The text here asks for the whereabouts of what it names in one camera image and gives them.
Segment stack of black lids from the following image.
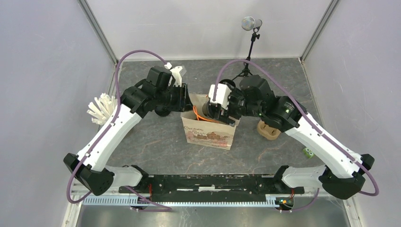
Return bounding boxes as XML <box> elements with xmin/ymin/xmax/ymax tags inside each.
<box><xmin>155</xmin><ymin>109</ymin><xmax>171</xmax><ymax>117</ymax></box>

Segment microphone on black tripod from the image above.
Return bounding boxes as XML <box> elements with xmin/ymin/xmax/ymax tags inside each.
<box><xmin>233</xmin><ymin>16</ymin><xmax>262</xmax><ymax>80</ymax></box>

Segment white straws in cup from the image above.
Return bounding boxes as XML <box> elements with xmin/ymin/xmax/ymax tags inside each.
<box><xmin>87</xmin><ymin>93</ymin><xmax>117</xmax><ymax>125</ymax></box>

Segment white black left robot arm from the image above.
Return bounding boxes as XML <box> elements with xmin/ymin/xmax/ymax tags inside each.
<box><xmin>63</xmin><ymin>66</ymin><xmax>193</xmax><ymax>196</ymax></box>

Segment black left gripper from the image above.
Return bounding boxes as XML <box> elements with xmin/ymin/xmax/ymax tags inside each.
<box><xmin>156</xmin><ymin>82</ymin><xmax>195</xmax><ymax>112</ymax></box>

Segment green toy figure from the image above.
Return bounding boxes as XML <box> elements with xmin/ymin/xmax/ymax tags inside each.
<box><xmin>303</xmin><ymin>148</ymin><xmax>314</xmax><ymax>158</ymax></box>

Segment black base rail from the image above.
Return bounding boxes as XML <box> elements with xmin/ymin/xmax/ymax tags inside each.
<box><xmin>72</xmin><ymin>174</ymin><xmax>355</xmax><ymax>208</ymax></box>

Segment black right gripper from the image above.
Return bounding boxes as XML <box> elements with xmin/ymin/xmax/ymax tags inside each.
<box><xmin>214</xmin><ymin>86</ymin><xmax>263</xmax><ymax>127</ymax></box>

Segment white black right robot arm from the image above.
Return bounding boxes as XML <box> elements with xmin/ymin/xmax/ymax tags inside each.
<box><xmin>203</xmin><ymin>75</ymin><xmax>375</xmax><ymax>200</ymax></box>

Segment paper takeout bag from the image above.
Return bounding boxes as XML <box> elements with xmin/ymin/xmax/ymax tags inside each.
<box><xmin>181</xmin><ymin>93</ymin><xmax>239</xmax><ymax>150</ymax></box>

